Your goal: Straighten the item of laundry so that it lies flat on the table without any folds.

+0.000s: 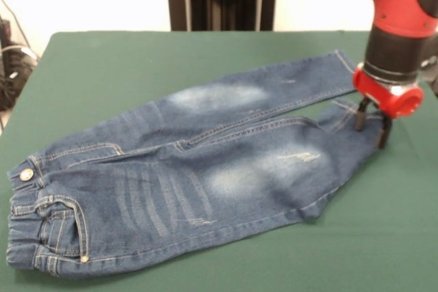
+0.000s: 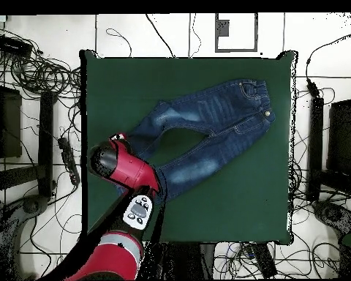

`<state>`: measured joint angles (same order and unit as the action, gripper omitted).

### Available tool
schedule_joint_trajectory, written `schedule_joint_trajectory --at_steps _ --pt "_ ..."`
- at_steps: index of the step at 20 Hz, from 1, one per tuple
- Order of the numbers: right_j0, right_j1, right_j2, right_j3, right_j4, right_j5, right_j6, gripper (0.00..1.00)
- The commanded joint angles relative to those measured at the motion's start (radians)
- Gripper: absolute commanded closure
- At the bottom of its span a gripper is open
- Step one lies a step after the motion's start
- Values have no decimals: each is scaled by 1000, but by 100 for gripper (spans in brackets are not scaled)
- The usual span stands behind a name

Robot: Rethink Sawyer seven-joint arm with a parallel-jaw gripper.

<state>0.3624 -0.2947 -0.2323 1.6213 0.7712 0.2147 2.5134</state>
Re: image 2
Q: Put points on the blue denim jeans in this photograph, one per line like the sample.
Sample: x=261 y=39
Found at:
x=222 y=111

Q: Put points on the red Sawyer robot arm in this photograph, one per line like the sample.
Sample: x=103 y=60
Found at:
x=125 y=169

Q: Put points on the dark green table cloth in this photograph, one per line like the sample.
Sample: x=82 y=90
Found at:
x=120 y=87

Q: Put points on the black power strip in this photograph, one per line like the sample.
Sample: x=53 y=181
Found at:
x=68 y=159

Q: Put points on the black rectangular box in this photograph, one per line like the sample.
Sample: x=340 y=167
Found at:
x=13 y=46

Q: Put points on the short black bar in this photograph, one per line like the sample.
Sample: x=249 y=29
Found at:
x=264 y=260

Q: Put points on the long black bar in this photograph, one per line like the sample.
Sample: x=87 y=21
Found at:
x=316 y=146

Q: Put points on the black frame stand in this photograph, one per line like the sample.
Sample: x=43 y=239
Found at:
x=46 y=140

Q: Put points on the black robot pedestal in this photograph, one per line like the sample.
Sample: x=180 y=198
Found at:
x=181 y=260

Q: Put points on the grey square floor frame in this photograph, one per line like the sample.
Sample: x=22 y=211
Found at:
x=236 y=50

